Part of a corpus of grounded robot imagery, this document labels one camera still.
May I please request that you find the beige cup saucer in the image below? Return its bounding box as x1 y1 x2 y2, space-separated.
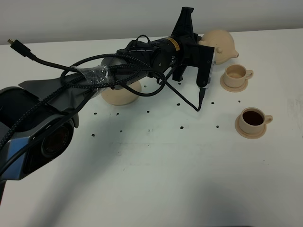
235 115 267 139
220 74 248 92

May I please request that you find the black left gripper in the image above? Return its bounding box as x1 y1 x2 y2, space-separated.
148 7 201 82

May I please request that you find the beige teacup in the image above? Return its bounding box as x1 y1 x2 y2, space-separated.
239 107 273 135
223 64 254 88

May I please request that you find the beige ceramic teapot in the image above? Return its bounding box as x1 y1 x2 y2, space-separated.
198 30 239 65

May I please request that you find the beige near cup saucer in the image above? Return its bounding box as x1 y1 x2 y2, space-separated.
235 115 267 139

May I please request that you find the beige far cup saucer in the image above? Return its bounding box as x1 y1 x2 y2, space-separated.
220 74 248 92

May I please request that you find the beige teapot saucer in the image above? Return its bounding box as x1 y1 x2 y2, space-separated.
101 88 139 106

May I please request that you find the braided black arm cable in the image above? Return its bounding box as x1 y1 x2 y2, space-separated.
0 52 154 152

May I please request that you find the beige near teacup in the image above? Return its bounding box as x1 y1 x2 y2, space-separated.
239 107 273 135

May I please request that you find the beige far teacup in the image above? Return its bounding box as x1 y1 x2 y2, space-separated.
223 64 254 88

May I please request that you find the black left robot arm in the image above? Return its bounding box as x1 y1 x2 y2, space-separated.
0 7 198 191

